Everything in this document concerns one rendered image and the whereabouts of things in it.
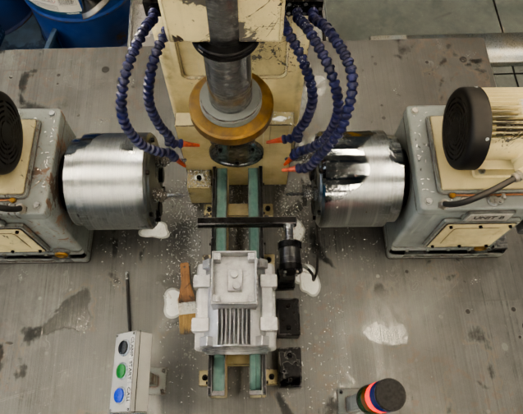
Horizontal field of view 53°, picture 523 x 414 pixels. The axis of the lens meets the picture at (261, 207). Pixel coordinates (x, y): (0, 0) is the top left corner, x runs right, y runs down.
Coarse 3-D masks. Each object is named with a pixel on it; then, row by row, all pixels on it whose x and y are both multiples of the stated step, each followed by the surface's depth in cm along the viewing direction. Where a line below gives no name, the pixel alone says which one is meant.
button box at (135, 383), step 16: (128, 336) 116; (144, 336) 117; (128, 352) 115; (144, 352) 116; (128, 368) 113; (144, 368) 115; (112, 384) 115; (128, 384) 112; (144, 384) 114; (112, 400) 113; (128, 400) 110; (144, 400) 112
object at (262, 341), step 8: (208, 264) 121; (264, 264) 122; (208, 336) 115; (256, 336) 116; (264, 336) 115; (200, 344) 115; (208, 344) 114; (256, 344) 115; (264, 344) 114; (264, 352) 126
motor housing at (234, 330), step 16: (208, 272) 123; (272, 272) 125; (208, 288) 122; (272, 288) 122; (208, 304) 120; (272, 304) 120; (224, 320) 116; (240, 320) 116; (256, 320) 117; (224, 336) 115; (240, 336) 114; (272, 336) 119; (208, 352) 124; (224, 352) 127; (240, 352) 128; (256, 352) 126
